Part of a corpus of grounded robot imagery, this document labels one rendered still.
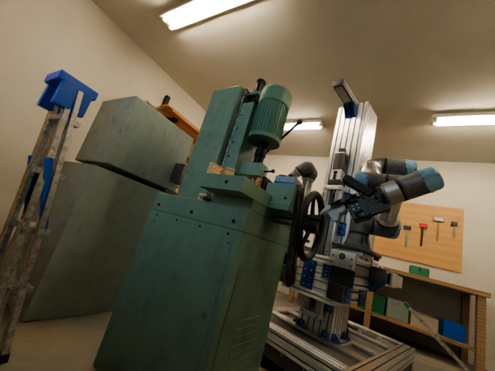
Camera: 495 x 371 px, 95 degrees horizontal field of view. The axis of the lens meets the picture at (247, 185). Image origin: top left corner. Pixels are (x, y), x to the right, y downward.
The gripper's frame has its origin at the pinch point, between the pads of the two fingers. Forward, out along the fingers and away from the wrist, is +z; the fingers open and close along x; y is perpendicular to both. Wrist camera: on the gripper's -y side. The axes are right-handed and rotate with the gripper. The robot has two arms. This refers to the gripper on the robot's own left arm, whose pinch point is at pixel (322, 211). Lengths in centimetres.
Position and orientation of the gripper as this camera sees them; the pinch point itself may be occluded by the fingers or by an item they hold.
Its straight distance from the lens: 87.0
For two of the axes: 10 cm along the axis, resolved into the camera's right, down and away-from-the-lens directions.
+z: -8.4, 3.9, 3.7
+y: 1.8, 8.5, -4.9
